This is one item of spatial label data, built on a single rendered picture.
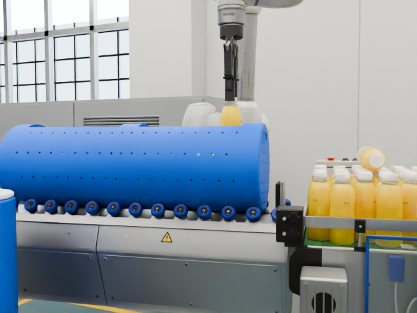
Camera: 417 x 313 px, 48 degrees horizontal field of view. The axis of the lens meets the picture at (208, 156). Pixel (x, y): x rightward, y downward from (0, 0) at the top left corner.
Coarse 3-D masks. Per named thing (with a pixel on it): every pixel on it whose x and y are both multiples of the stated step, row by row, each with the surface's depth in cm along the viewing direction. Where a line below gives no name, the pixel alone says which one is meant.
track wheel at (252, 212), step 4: (248, 208) 140; (252, 208) 140; (256, 208) 140; (248, 212) 140; (252, 212) 139; (256, 212) 139; (260, 212) 139; (248, 216) 139; (252, 216) 139; (256, 216) 138; (260, 216) 139; (252, 220) 139
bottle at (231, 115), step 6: (228, 108) 148; (234, 108) 148; (222, 114) 149; (228, 114) 148; (234, 114) 148; (240, 114) 149; (222, 120) 149; (228, 120) 148; (234, 120) 148; (240, 120) 149
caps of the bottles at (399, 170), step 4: (392, 168) 154; (396, 168) 147; (400, 168) 146; (404, 168) 146; (412, 168) 150; (416, 168) 144; (396, 172) 147; (400, 172) 135; (404, 172) 133; (408, 172) 132; (412, 172) 132; (416, 172) 143; (400, 176) 135; (404, 176) 133; (408, 176) 126; (412, 176) 126; (416, 176) 126; (408, 180) 126; (412, 180) 126; (416, 180) 126
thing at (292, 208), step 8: (280, 208) 125; (288, 208) 125; (296, 208) 125; (280, 216) 124; (288, 216) 123; (296, 216) 122; (280, 224) 124; (288, 224) 124; (296, 224) 123; (280, 232) 125; (288, 232) 123; (296, 232) 123; (280, 240) 125; (288, 240) 124; (296, 240) 124
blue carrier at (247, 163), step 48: (48, 144) 153; (96, 144) 149; (144, 144) 145; (192, 144) 141; (240, 144) 138; (48, 192) 154; (96, 192) 150; (144, 192) 146; (192, 192) 142; (240, 192) 138
